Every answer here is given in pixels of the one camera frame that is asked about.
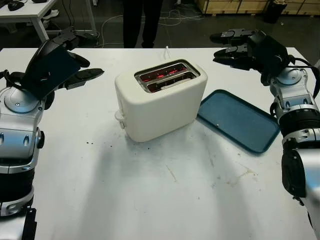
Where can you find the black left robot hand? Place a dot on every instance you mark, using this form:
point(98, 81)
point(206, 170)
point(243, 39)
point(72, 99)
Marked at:
point(85, 76)

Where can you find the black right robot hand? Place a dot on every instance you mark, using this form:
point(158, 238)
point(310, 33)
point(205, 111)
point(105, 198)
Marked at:
point(232, 63)

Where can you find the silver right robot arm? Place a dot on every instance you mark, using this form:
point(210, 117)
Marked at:
point(297, 120)

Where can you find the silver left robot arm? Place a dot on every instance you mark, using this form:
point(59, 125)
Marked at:
point(17, 140)

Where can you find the person in dark trousers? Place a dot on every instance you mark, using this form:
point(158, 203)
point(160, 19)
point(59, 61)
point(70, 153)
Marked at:
point(142, 22)

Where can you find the white two-slot toaster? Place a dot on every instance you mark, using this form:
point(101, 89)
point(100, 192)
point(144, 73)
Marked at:
point(162, 115)

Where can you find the wooden crate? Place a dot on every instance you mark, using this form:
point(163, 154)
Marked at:
point(302, 7)
point(230, 6)

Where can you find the blue rectangular tray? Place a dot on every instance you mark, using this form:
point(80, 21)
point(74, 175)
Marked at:
point(237, 122)

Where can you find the black trash bin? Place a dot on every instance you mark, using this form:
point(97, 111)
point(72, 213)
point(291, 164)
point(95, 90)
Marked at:
point(273, 12)

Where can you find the white shoe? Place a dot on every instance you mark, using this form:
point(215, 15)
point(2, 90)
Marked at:
point(53, 13)

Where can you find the black device on desk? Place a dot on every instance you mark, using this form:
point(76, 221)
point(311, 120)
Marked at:
point(40, 1)

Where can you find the white desk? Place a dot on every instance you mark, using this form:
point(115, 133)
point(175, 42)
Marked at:
point(27, 10)

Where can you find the black computer mouse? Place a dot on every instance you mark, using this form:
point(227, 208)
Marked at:
point(15, 6)

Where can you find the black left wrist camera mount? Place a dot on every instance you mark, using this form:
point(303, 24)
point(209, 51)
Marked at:
point(47, 72)

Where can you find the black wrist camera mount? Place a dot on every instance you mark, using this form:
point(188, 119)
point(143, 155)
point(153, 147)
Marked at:
point(47, 72)
point(270, 52)

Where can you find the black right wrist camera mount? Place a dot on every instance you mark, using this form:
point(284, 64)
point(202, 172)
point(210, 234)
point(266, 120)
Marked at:
point(270, 52)

